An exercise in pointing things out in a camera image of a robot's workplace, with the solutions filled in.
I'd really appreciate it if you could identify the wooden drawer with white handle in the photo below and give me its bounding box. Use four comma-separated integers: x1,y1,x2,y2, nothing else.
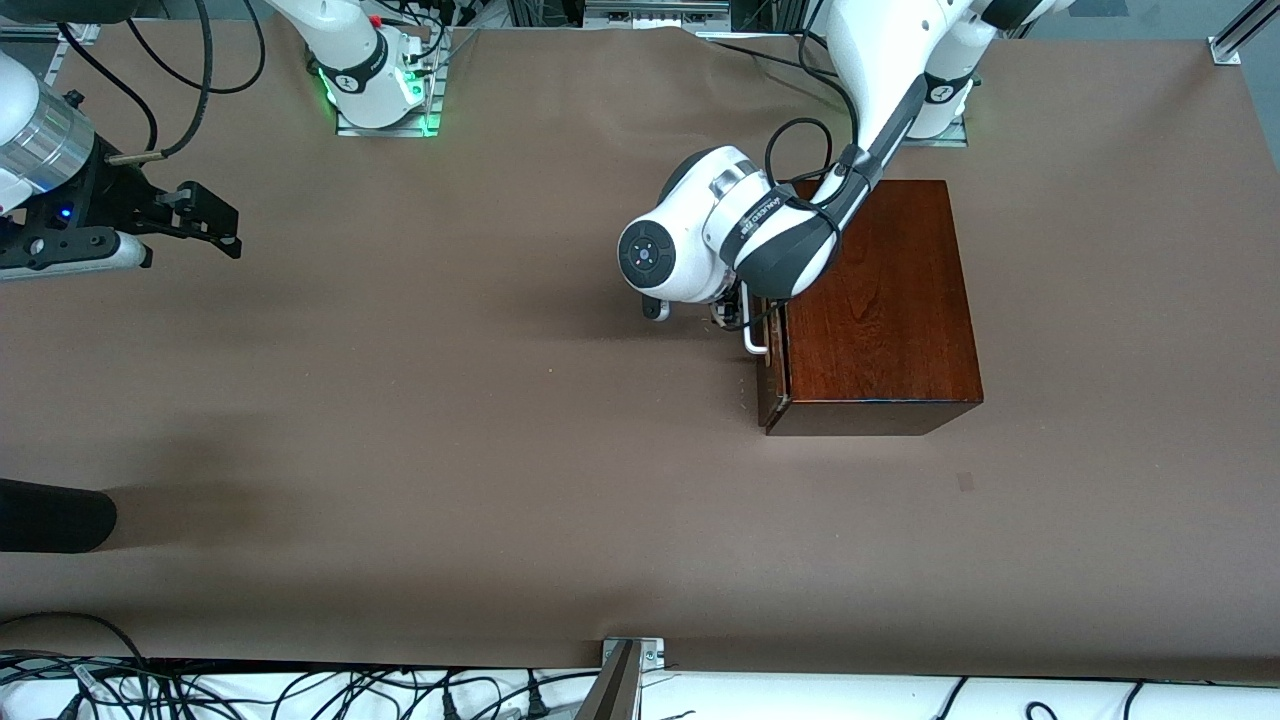
741,298,793,431

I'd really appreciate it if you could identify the dark brown wooden cabinet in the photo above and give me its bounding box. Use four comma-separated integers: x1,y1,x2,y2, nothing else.
765,180,985,438

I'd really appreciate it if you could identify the brown table cover sheet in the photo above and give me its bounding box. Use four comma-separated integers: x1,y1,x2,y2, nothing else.
0,20,1280,683

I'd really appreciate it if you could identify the black cylinder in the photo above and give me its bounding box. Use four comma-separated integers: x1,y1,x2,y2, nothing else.
0,478,118,554

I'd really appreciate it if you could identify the metal table leg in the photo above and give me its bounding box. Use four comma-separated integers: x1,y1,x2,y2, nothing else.
575,637,667,720

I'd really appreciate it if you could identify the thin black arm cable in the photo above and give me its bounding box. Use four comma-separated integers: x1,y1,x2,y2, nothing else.
60,25,160,152

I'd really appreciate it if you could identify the black cable with metal ferrule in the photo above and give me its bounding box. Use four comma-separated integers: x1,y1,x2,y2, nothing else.
105,0,214,167

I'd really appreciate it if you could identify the aluminium profile bracket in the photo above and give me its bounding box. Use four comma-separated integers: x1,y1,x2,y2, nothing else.
1207,0,1280,68
44,24,102,87

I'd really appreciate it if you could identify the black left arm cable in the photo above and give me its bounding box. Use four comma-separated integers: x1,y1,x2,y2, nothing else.
763,35,863,203

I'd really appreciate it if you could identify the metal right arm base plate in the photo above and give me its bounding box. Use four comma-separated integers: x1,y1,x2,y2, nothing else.
335,28,447,139

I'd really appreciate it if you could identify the black cable on table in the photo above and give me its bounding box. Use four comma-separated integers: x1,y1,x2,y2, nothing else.
705,37,833,77

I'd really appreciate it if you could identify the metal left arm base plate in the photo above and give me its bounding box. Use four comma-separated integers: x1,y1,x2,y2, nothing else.
898,112,970,149

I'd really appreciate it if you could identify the aluminium frame rack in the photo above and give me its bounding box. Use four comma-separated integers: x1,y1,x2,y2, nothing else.
505,0,801,32

